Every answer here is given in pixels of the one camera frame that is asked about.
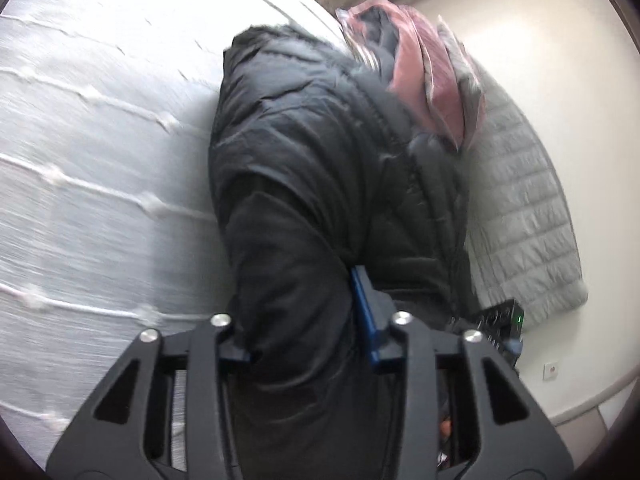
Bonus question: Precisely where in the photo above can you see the white quilted mattress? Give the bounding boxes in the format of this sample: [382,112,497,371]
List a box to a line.
[0,0,353,461]

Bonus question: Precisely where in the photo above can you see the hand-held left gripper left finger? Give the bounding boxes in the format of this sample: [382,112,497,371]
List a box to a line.
[45,312,253,480]

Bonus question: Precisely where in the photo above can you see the black puffer jacket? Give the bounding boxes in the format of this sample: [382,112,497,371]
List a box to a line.
[207,22,481,480]

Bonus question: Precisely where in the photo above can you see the grey quilted headboard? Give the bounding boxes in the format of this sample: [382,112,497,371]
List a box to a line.
[462,57,590,327]

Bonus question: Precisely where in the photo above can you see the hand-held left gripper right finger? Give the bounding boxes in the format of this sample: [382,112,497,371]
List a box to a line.
[349,266,576,480]

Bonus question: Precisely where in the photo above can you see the pink clothes in plastic bag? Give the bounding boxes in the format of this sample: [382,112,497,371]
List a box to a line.
[336,0,488,153]

